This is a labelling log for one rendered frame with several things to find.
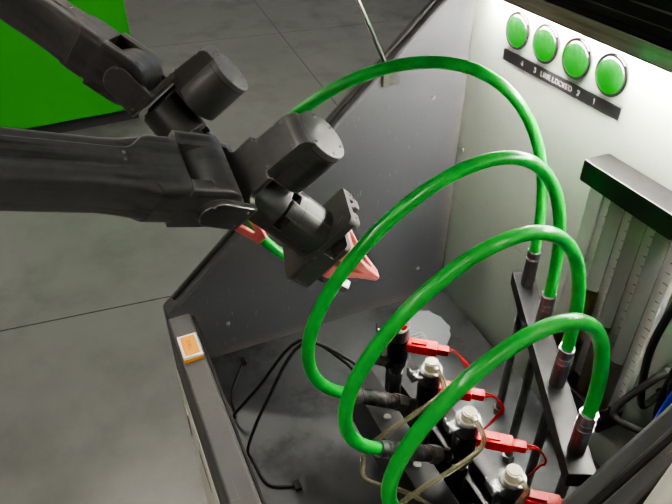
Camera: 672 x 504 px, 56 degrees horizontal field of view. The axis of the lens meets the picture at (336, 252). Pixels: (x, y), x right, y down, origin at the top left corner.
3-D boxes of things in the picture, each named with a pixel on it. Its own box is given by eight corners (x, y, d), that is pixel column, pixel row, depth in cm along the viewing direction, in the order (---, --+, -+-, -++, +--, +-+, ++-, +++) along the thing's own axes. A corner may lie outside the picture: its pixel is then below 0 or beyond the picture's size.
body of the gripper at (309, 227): (364, 228, 66) (312, 189, 62) (299, 288, 69) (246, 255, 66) (354, 195, 71) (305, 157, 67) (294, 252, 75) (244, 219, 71)
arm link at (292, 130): (162, 150, 60) (190, 224, 57) (237, 69, 55) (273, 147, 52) (250, 171, 70) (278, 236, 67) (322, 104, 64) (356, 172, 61)
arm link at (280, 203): (217, 174, 67) (211, 209, 63) (259, 134, 64) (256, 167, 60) (267, 208, 70) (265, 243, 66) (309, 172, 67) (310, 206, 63)
